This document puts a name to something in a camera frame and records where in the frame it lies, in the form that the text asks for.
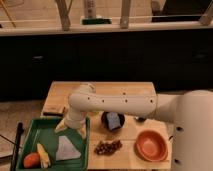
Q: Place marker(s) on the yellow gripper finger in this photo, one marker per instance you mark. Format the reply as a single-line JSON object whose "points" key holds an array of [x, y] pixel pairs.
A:
{"points": [[61, 126], [82, 132]]}

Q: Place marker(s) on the yellow toy corn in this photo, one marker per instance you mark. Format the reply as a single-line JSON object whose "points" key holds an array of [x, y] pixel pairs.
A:
{"points": [[44, 157]]}

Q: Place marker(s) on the green based white bottle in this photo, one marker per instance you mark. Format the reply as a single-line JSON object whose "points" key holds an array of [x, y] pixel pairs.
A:
{"points": [[90, 16]]}

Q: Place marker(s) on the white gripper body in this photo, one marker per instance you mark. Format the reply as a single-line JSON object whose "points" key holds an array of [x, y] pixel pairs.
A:
{"points": [[75, 120]]}

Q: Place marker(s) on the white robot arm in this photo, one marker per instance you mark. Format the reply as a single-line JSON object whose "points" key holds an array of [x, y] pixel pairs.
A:
{"points": [[191, 113]]}

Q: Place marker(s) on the grey towel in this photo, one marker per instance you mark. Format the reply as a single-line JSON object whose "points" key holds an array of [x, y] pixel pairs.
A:
{"points": [[66, 150]]}

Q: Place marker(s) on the orange bowl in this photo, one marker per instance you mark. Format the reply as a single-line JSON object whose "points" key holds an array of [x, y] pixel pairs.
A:
{"points": [[151, 146]]}

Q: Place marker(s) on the brown grape bunch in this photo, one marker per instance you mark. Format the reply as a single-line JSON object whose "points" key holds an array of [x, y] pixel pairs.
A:
{"points": [[106, 148]]}

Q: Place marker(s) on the black pole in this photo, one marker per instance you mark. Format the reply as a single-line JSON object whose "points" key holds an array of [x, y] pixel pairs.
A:
{"points": [[19, 132]]}

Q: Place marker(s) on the orange toy fruit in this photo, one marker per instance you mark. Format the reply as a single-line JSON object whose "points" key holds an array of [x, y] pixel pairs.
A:
{"points": [[31, 160]]}

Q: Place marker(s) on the green plastic tray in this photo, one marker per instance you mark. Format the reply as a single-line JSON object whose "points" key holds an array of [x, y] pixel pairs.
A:
{"points": [[42, 130]]}

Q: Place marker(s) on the black pot with blue item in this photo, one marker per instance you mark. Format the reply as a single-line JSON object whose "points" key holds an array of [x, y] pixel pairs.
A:
{"points": [[112, 121]]}

